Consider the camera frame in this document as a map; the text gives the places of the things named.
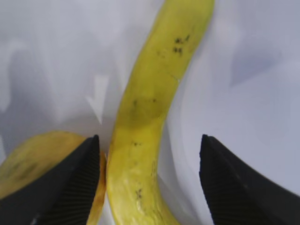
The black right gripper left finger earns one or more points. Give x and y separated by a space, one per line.
62 196

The yellow pear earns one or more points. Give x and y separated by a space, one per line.
40 154

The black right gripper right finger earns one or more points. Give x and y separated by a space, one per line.
236 194

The yellow banana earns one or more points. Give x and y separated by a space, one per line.
132 165

